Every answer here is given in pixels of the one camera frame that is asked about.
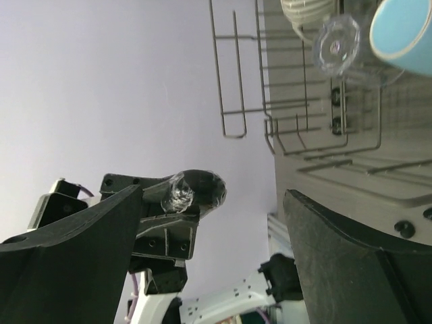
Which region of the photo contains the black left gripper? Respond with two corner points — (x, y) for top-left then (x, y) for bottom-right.
(100, 173), (203, 294)

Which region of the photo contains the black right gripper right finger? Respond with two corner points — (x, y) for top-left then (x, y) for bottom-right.
(283, 190), (431, 323)

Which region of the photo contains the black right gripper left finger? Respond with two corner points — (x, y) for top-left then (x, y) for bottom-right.
(1, 185), (142, 323)

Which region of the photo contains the black earbud charging case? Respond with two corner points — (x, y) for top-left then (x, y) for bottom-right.
(161, 169), (227, 218)

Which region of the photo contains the clear drinking glass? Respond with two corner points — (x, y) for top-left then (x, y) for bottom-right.
(313, 13), (404, 88)

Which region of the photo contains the light blue mug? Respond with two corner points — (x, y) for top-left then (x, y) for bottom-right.
(369, 0), (431, 76)

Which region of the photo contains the striped beige mug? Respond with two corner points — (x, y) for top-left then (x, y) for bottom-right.
(280, 0), (338, 45)

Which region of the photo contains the grey wire dish rack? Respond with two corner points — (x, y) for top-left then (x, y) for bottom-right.
(209, 0), (432, 210)

